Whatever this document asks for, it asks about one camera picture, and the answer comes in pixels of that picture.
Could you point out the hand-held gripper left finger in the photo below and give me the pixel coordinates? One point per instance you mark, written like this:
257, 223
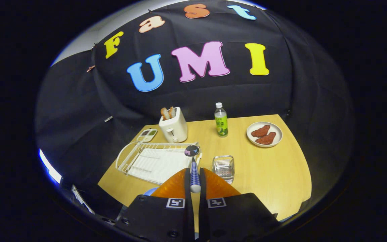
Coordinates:
188, 215

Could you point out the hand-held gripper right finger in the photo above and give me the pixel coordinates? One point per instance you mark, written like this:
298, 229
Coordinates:
203, 215

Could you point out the blue plate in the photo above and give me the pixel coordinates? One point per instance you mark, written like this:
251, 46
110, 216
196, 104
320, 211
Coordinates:
150, 192

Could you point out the white round dish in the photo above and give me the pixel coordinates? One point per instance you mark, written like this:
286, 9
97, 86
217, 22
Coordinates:
275, 128

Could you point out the white toaster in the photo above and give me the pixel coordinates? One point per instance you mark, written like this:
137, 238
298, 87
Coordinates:
175, 129

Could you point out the white divided seasoning tray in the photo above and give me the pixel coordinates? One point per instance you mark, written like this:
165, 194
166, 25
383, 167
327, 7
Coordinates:
147, 135

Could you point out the green label plastic bottle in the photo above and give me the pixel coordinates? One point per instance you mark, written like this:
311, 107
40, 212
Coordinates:
221, 126

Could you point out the red meat piece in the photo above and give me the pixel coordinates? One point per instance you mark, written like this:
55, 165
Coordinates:
260, 131
266, 138

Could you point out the toast bread slice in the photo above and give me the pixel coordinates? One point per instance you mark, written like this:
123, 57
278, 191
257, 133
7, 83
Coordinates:
164, 113
172, 111

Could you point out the black backdrop cloth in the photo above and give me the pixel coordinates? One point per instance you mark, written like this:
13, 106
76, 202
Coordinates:
197, 94

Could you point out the silver clothespin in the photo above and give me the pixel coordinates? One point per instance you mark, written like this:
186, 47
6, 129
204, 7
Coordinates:
108, 118

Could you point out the reddish clothespin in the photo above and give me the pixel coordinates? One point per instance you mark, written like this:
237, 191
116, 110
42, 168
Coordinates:
90, 68

